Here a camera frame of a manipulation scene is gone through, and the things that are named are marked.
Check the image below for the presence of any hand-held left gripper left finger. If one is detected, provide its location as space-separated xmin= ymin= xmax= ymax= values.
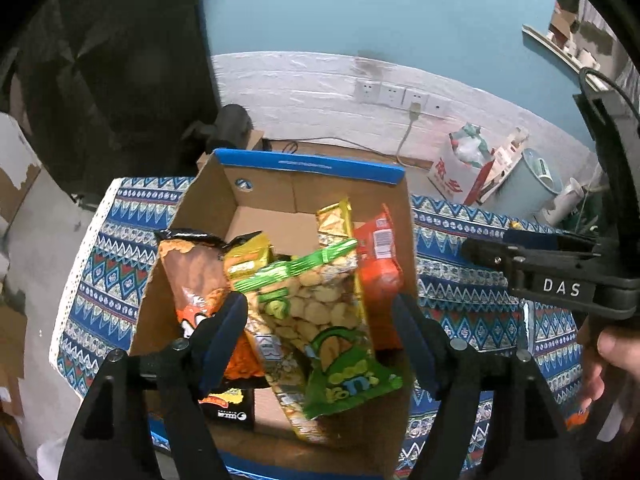
xmin=56 ymin=290 xmax=250 ymax=480

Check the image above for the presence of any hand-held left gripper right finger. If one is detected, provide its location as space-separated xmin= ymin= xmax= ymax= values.
xmin=391 ymin=294 xmax=584 ymax=480

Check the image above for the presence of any white charger cable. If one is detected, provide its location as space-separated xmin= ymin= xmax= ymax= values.
xmin=395 ymin=101 xmax=422 ymax=166

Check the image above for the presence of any patterned blue tablecloth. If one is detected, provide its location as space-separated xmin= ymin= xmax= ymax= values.
xmin=49 ymin=175 xmax=593 ymax=480

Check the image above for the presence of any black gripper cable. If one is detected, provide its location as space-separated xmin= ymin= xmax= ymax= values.
xmin=578 ymin=67 xmax=640 ymax=111

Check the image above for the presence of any person's right hand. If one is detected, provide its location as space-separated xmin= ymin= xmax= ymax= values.
xmin=575 ymin=317 xmax=640 ymax=441

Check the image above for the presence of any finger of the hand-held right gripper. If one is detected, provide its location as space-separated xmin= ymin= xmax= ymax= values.
xmin=501 ymin=228 xmax=602 ymax=252
xmin=461 ymin=236 xmax=597 ymax=274

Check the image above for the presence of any red and white carton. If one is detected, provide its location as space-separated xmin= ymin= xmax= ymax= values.
xmin=427 ymin=122 xmax=497 ymax=206

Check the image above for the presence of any yellow diamond-print snack packet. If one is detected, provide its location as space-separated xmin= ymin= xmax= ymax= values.
xmin=315 ymin=198 xmax=355 ymax=262

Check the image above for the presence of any small yellow snack packet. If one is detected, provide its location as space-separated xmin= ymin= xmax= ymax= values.
xmin=222 ymin=231 xmax=276 ymax=282

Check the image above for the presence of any flat white and red box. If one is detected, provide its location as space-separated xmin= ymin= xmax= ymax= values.
xmin=479 ymin=127 xmax=531 ymax=202

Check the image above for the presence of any green biscuit packet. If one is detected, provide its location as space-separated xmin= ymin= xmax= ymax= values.
xmin=232 ymin=238 xmax=405 ymax=421

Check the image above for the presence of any red snack packet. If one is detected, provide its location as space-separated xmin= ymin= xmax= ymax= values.
xmin=352 ymin=203 xmax=405 ymax=352

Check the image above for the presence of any wall shelf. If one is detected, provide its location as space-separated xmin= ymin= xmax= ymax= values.
xmin=522 ymin=0 xmax=622 ymax=74

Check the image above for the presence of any orange chips bag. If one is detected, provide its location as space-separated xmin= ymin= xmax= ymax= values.
xmin=154 ymin=228 xmax=268 ymax=429

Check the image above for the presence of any white wall socket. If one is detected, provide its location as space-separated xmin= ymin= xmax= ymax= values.
xmin=425 ymin=94 xmax=450 ymax=120
xmin=353 ymin=78 xmax=381 ymax=105
xmin=378 ymin=83 xmax=405 ymax=109
xmin=402 ymin=88 xmax=430 ymax=114

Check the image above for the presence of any black device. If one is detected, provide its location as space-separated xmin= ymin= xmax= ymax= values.
xmin=181 ymin=103 xmax=254 ymax=154

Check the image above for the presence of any long yellow cracker packet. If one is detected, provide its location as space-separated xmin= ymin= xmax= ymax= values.
xmin=242 ymin=305 xmax=362 ymax=444

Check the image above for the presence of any cardboard box with blue rim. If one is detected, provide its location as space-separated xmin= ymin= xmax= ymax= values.
xmin=129 ymin=147 xmax=419 ymax=479

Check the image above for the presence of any light blue bin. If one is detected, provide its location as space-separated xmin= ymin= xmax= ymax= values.
xmin=487 ymin=148 xmax=564 ymax=224

